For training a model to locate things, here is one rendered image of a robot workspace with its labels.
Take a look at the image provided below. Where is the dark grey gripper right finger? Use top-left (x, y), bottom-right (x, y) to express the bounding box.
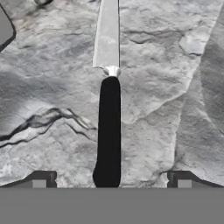
top-left (166, 170), bottom-right (223, 189)

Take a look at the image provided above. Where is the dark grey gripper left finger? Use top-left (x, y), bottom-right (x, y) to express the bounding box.
top-left (2, 170), bottom-right (59, 189)

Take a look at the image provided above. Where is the grey sink basin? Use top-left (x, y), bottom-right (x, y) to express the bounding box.
top-left (0, 3), bottom-right (18, 53)

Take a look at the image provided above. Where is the black-handled steel knife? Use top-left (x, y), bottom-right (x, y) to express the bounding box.
top-left (92, 0), bottom-right (123, 189)

